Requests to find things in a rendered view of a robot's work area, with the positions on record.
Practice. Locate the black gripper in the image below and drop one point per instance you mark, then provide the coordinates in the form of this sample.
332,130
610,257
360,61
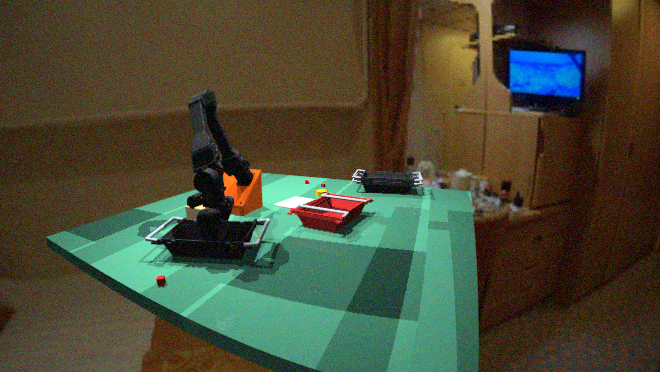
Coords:
219,210

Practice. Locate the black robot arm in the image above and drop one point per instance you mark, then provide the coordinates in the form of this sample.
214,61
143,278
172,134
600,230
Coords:
205,153

